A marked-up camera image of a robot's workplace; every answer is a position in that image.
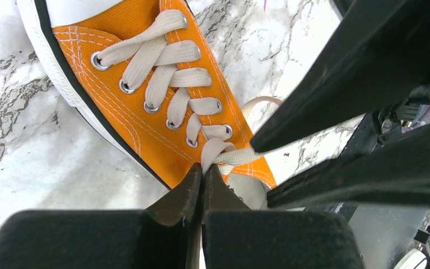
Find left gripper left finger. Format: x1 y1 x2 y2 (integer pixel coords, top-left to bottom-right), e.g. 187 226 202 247
0 163 202 268

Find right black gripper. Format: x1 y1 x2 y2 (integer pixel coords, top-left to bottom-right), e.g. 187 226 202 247
251 1 430 209

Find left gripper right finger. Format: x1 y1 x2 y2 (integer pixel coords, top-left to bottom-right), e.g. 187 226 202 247
202 165 363 268

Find orange canvas sneaker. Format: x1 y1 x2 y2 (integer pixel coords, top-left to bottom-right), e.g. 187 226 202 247
17 0 281 210

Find white shoelace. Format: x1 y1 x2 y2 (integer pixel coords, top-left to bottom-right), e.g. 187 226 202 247
90 10 263 175

